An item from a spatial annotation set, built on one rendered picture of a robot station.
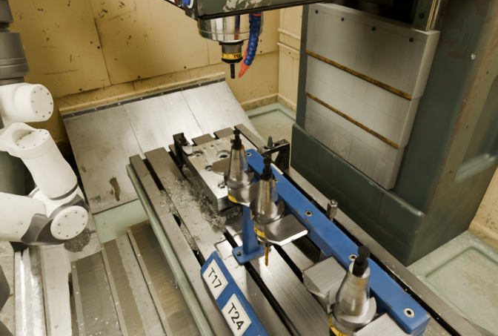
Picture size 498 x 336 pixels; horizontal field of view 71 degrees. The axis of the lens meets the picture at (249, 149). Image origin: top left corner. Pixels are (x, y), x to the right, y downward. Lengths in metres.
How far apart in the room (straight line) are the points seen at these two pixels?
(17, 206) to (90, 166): 0.98
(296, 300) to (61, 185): 0.59
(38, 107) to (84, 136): 1.16
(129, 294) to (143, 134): 0.90
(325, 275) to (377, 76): 0.71
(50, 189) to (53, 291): 0.60
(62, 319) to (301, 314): 0.74
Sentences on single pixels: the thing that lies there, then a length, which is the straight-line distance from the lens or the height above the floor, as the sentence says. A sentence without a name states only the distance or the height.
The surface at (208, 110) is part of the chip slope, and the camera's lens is 1.96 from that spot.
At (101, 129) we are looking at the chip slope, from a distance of 1.89.
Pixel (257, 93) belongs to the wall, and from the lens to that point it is 2.29.
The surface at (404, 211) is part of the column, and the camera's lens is 1.27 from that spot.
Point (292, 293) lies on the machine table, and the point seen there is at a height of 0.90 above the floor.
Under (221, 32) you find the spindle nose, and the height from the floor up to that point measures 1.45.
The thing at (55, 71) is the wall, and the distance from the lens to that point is 1.88.
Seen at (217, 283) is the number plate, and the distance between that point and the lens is 0.90.
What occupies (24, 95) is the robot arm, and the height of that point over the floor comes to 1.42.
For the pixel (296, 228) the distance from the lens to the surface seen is 0.63.
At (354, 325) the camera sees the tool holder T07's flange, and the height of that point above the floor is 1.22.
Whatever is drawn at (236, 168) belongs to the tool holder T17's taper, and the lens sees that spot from 0.69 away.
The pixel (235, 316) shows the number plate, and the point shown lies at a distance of 0.85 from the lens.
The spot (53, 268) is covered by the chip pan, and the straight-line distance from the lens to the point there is 1.44.
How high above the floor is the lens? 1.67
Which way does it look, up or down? 34 degrees down
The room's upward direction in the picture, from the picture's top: 1 degrees counter-clockwise
